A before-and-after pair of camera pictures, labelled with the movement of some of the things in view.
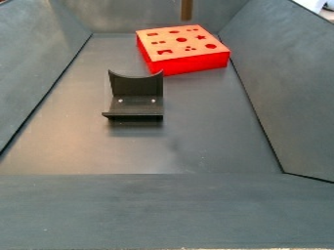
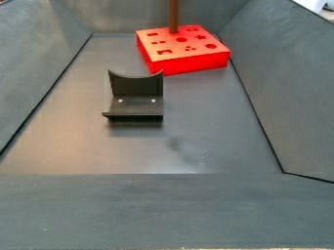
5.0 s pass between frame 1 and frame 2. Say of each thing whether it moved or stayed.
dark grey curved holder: stayed
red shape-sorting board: stayed
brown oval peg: moved
